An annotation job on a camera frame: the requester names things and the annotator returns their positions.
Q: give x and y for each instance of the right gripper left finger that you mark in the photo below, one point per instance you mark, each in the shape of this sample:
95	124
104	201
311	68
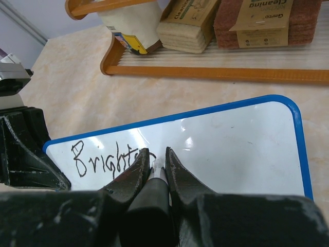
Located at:
72	218

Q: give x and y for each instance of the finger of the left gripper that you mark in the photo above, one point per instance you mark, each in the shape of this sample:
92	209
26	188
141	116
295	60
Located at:
23	163
36	124

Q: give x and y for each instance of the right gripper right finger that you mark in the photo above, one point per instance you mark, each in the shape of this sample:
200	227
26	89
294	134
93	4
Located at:
207	218

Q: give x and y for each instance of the black white marker pen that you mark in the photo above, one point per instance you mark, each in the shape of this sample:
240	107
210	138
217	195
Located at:
148	220

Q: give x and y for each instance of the blue framed whiteboard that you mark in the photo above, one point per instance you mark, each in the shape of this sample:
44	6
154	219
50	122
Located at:
252	146

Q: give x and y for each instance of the white bag left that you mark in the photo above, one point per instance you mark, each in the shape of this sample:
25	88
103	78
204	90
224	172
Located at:
135	26

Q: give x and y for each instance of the brown cardboard box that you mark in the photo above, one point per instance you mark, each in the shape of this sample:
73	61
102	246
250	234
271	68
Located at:
188	25

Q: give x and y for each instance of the wooden three tier rack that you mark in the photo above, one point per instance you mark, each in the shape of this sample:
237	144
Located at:
213	64

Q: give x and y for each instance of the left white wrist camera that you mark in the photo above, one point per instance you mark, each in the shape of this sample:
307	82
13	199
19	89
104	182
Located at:
14	77

